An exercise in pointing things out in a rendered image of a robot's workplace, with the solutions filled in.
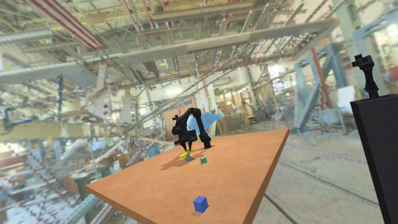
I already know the small green cube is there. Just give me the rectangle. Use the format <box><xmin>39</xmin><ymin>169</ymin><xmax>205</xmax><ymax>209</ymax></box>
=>
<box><xmin>200</xmin><ymin>157</ymin><xmax>207</xmax><ymax>164</ymax></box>

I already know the blue block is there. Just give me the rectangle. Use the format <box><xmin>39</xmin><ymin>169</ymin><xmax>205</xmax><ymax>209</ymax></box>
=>
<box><xmin>193</xmin><ymin>195</ymin><xmax>208</xmax><ymax>213</ymax></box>

